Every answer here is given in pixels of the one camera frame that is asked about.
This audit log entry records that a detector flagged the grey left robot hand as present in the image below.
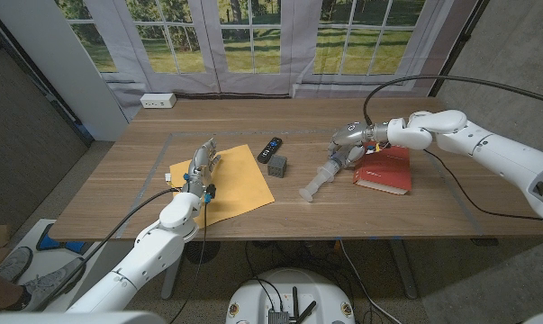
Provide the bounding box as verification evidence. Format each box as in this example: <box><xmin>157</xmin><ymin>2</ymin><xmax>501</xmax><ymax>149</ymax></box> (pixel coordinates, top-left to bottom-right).
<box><xmin>182</xmin><ymin>137</ymin><xmax>222</xmax><ymax>195</ymax></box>

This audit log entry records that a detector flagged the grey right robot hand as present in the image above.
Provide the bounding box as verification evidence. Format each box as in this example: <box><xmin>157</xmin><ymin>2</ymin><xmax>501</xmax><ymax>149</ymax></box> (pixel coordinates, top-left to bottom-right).
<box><xmin>327</xmin><ymin>121</ymin><xmax>389</xmax><ymax>170</ymax></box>

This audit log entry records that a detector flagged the clear plastic syringe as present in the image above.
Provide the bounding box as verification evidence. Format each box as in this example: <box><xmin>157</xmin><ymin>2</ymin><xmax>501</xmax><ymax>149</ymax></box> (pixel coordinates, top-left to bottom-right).
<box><xmin>298</xmin><ymin>159</ymin><xmax>344</xmax><ymax>203</ymax></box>

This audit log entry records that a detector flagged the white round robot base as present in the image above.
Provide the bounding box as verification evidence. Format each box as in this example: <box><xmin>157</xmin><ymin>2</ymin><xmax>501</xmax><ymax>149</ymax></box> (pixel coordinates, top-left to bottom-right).
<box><xmin>225</xmin><ymin>268</ymin><xmax>357</xmax><ymax>324</ymax></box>

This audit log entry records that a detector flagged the yellow manila envelope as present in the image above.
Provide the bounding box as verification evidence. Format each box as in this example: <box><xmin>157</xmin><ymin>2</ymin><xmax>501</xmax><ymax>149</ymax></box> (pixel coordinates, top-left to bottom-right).
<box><xmin>168</xmin><ymin>144</ymin><xmax>276</xmax><ymax>229</ymax></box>

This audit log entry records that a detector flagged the black TV remote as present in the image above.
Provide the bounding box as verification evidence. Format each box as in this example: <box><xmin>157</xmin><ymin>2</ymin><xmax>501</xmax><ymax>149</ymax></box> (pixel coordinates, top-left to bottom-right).
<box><xmin>257</xmin><ymin>137</ymin><xmax>284</xmax><ymax>165</ymax></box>

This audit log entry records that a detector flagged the grey lattice block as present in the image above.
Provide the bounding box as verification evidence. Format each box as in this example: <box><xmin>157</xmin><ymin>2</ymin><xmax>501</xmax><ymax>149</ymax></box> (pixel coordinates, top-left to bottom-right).
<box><xmin>267</xmin><ymin>154</ymin><xmax>288</xmax><ymax>178</ymax></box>

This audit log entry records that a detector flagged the red hardcover book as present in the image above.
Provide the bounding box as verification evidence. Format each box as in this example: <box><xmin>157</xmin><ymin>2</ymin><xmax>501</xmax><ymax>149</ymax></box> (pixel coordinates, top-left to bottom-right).
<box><xmin>352</xmin><ymin>143</ymin><xmax>412</xmax><ymax>196</ymax></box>

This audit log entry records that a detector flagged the white power strip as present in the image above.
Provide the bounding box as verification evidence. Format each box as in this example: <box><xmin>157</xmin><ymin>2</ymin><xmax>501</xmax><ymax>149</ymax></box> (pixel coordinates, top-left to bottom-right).
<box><xmin>140</xmin><ymin>93</ymin><xmax>177</xmax><ymax>110</ymax></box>

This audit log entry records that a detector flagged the black round floor disc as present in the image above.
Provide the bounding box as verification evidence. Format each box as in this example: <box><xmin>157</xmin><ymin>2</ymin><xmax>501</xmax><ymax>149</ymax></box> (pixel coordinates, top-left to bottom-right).
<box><xmin>184</xmin><ymin>241</ymin><xmax>222</xmax><ymax>265</ymax></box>

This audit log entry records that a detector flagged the white table leg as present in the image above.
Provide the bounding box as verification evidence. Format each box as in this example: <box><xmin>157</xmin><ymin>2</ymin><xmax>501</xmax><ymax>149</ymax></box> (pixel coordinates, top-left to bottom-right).
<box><xmin>387</xmin><ymin>239</ymin><xmax>419</xmax><ymax>301</ymax></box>
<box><xmin>161</xmin><ymin>256</ymin><xmax>185</xmax><ymax>301</ymax></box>

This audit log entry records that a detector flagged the printed window backdrop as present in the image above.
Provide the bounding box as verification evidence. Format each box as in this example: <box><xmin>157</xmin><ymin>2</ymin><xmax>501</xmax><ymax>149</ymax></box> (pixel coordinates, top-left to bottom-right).
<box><xmin>54</xmin><ymin>0</ymin><xmax>482</xmax><ymax>122</ymax></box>

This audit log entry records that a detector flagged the black backdrop stand pole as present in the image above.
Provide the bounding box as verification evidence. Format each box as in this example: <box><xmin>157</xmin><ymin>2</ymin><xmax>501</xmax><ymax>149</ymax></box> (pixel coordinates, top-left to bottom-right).
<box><xmin>428</xmin><ymin>0</ymin><xmax>491</xmax><ymax>98</ymax></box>

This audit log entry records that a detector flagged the blue floor object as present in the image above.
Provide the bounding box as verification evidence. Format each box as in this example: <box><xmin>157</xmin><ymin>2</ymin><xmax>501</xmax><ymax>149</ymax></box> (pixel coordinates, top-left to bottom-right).
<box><xmin>35</xmin><ymin>223</ymin><xmax>86</xmax><ymax>254</ymax></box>

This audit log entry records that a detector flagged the white floor mat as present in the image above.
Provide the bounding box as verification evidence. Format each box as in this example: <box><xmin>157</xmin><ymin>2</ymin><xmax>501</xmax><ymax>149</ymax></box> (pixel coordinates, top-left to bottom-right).
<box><xmin>7</xmin><ymin>219</ymin><xmax>108</xmax><ymax>311</ymax></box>

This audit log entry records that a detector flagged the white column panel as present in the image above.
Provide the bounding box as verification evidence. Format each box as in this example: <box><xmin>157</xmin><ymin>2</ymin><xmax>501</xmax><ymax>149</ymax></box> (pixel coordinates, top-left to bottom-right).
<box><xmin>0</xmin><ymin>0</ymin><xmax>131</xmax><ymax>141</ymax></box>

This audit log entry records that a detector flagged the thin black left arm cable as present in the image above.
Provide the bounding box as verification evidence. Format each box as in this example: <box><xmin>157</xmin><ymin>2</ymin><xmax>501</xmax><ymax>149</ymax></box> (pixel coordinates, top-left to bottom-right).
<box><xmin>167</xmin><ymin>197</ymin><xmax>209</xmax><ymax>324</ymax></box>

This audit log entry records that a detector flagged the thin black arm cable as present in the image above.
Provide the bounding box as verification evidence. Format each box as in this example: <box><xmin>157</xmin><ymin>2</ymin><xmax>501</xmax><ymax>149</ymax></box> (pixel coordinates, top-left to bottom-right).
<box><xmin>422</xmin><ymin>148</ymin><xmax>543</xmax><ymax>225</ymax></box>
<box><xmin>167</xmin><ymin>197</ymin><xmax>209</xmax><ymax>324</ymax></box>

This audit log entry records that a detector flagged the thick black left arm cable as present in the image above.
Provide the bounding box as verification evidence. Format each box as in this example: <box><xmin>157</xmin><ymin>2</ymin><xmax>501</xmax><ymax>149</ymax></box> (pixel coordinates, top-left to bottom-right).
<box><xmin>34</xmin><ymin>187</ymin><xmax>182</xmax><ymax>311</ymax></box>

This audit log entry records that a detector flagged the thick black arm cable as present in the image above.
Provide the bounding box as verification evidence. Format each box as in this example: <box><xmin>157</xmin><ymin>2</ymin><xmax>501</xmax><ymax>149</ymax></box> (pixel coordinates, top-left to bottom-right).
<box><xmin>363</xmin><ymin>74</ymin><xmax>543</xmax><ymax>127</ymax></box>
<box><xmin>34</xmin><ymin>187</ymin><xmax>182</xmax><ymax>311</ymax></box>

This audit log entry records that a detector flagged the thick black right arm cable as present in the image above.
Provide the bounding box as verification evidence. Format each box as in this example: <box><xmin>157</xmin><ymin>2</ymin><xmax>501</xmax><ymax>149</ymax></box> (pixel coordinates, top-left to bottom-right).
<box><xmin>363</xmin><ymin>74</ymin><xmax>543</xmax><ymax>127</ymax></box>

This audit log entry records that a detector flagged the white floor cable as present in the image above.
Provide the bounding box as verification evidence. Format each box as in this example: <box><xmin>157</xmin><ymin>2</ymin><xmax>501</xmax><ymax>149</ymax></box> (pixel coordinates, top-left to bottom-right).
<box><xmin>338</xmin><ymin>240</ymin><xmax>403</xmax><ymax>324</ymax></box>

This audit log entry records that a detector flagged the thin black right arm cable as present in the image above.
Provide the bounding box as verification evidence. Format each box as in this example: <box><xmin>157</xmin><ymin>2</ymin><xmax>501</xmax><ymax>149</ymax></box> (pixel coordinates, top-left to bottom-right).
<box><xmin>422</xmin><ymin>148</ymin><xmax>543</xmax><ymax>225</ymax></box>

